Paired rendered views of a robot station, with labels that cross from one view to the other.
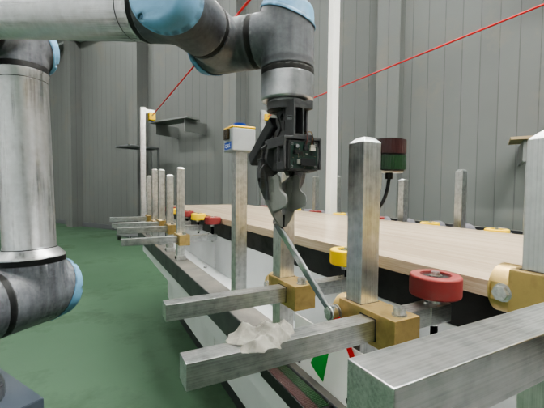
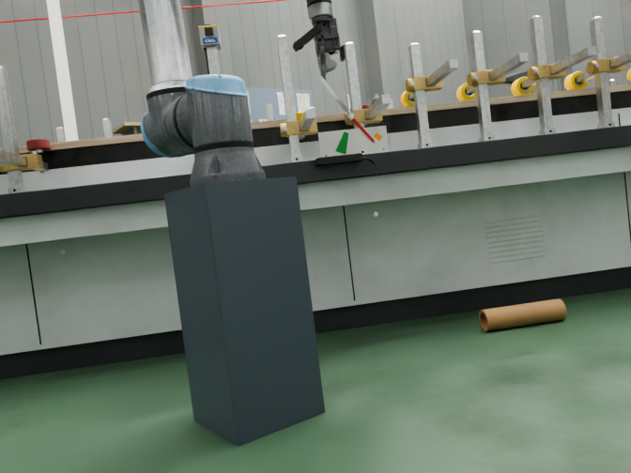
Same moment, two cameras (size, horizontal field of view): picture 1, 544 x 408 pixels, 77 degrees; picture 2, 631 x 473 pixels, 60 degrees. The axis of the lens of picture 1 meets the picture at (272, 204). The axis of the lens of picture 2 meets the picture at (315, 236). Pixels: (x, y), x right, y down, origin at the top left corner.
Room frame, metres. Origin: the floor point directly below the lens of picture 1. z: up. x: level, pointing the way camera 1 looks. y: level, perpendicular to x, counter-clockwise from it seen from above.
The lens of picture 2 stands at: (-0.04, 1.86, 0.50)
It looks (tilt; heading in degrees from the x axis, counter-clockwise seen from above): 2 degrees down; 292
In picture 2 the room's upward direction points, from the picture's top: 7 degrees counter-clockwise
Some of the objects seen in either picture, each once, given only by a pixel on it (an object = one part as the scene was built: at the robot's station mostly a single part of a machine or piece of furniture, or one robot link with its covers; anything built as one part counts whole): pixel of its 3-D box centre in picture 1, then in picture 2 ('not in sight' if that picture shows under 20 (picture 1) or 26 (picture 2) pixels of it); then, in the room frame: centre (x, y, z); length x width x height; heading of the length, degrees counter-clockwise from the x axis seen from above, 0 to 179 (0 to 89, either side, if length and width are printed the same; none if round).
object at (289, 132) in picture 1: (289, 139); (325, 37); (0.58, -0.03, 1.13); 0.09 x 0.08 x 0.12; 28
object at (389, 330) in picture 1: (372, 319); (362, 116); (0.52, -0.16, 0.85); 0.13 x 0.06 x 0.05; 28
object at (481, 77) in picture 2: not in sight; (485, 78); (0.07, -0.39, 0.95); 0.13 x 0.06 x 0.05; 28
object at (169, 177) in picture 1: (169, 218); not in sight; (1.86, 0.56, 0.88); 0.03 x 0.03 x 0.48; 28
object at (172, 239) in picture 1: (172, 240); (19, 161); (1.58, 0.47, 0.80); 0.43 x 0.03 x 0.04; 118
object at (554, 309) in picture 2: not in sight; (522, 314); (0.03, -0.25, 0.04); 0.30 x 0.08 x 0.08; 28
